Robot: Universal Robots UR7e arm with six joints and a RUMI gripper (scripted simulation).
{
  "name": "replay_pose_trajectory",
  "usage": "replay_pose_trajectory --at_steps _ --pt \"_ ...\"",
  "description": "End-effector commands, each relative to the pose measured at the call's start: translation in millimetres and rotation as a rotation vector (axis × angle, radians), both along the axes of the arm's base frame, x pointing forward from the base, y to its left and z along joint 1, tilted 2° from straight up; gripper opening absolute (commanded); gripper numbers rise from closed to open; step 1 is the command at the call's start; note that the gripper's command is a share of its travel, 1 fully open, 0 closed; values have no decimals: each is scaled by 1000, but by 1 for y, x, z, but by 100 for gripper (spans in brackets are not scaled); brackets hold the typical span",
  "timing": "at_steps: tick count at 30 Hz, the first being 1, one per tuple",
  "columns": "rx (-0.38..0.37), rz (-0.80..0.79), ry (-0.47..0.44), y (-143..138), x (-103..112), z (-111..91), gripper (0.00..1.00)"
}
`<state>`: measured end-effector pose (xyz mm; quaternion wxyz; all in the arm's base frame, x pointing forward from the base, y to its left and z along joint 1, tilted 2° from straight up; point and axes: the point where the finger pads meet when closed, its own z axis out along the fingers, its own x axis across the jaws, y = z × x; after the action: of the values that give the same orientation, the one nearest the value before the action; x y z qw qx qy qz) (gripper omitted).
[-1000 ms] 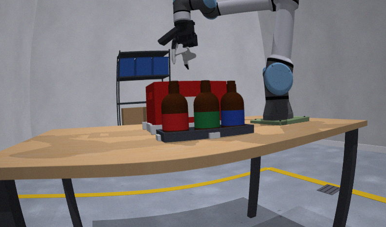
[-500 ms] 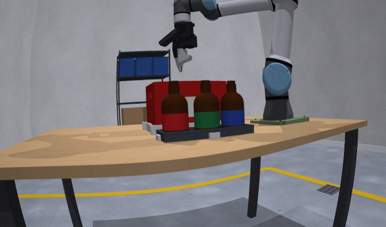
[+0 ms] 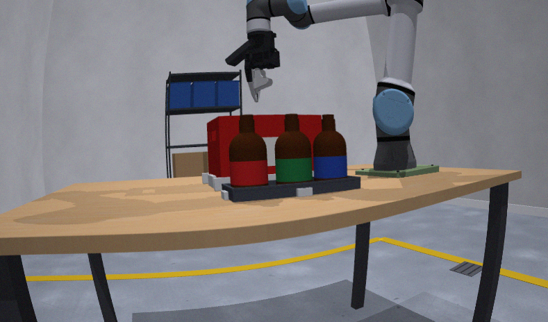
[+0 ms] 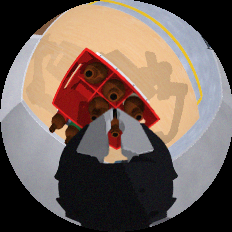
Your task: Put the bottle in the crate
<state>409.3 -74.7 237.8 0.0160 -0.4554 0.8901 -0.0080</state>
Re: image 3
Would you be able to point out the brown bottle with blue label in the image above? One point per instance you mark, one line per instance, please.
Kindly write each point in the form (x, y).
(329, 152)

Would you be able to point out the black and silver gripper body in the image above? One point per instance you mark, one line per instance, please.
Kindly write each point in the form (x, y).
(267, 54)

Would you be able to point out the red plastic crate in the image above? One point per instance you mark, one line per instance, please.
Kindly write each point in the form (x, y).
(269, 127)

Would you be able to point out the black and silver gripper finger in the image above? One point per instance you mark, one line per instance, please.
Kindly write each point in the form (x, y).
(254, 78)
(267, 85)

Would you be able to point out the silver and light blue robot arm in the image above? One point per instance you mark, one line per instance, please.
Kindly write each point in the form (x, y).
(394, 99)

